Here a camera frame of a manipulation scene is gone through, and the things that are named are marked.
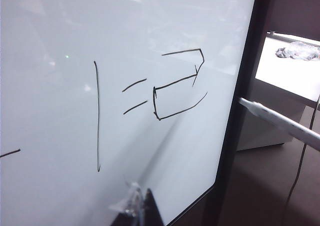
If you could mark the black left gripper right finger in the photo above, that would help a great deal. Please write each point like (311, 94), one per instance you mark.
(152, 213)

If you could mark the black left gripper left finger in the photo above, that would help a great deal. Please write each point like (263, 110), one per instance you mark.
(127, 218)

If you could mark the white marker pen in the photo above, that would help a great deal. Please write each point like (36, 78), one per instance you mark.
(280, 121)

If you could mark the white table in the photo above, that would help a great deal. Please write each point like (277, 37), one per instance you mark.
(282, 71)

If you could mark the crumpled grey plastic bag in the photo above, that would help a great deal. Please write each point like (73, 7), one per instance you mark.
(297, 52)

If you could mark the white whiteboard with black frame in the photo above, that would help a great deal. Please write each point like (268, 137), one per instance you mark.
(125, 36)
(222, 198)

